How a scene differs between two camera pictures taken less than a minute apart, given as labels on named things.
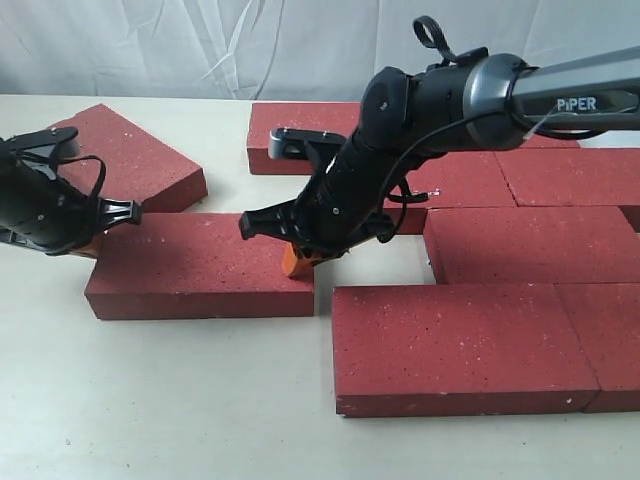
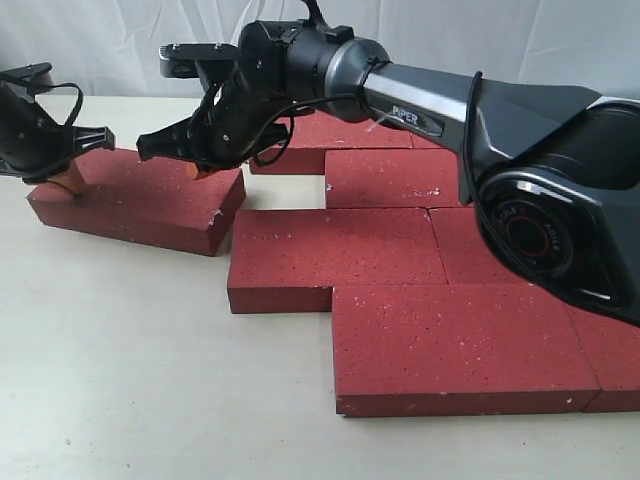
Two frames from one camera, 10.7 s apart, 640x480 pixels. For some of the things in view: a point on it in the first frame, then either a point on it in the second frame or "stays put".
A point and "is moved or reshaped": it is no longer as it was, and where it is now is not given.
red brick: (606, 320) stays put
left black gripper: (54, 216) -> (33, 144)
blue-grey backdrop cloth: (314, 50) stays put
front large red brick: (477, 349) stays put
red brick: (135, 164) is moved or reshaped
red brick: (193, 266) -> (290, 260)
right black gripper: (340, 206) -> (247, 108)
